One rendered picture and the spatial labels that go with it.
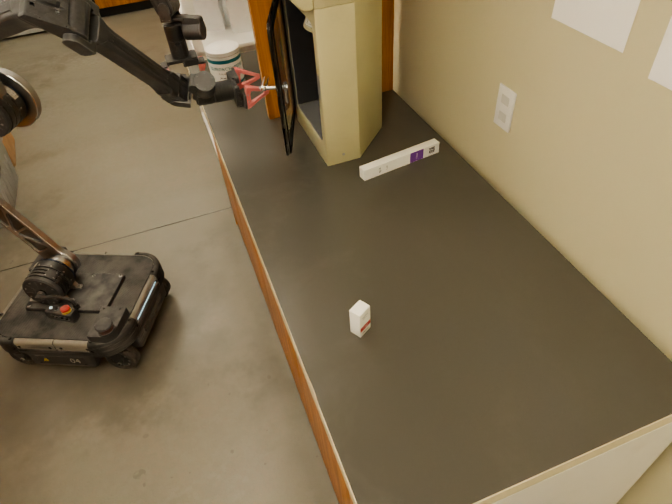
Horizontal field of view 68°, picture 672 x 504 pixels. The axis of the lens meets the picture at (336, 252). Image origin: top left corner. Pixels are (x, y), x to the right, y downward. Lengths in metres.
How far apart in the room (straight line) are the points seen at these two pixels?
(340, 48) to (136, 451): 1.64
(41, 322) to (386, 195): 1.61
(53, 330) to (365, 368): 1.61
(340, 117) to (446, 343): 0.75
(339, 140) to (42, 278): 1.40
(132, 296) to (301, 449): 0.98
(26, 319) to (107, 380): 0.43
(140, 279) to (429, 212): 1.45
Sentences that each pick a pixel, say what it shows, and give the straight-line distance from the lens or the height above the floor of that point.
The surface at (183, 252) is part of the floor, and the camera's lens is 2.85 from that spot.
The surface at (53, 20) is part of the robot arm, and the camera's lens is 1.26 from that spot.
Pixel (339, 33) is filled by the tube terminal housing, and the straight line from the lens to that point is 1.44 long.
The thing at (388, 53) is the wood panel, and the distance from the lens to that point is 1.96.
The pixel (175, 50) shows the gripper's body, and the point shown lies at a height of 1.22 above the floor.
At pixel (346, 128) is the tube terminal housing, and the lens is 1.56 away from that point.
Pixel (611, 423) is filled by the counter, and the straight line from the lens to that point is 1.11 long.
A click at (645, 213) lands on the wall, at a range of 1.19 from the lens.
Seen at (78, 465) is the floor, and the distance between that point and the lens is 2.30.
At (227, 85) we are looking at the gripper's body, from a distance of 1.55.
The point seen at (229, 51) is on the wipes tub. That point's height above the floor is 1.09.
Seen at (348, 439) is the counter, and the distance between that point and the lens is 1.01.
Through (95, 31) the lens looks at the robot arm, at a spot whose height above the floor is 1.46.
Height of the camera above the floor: 1.85
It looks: 44 degrees down
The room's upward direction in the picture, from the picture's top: 5 degrees counter-clockwise
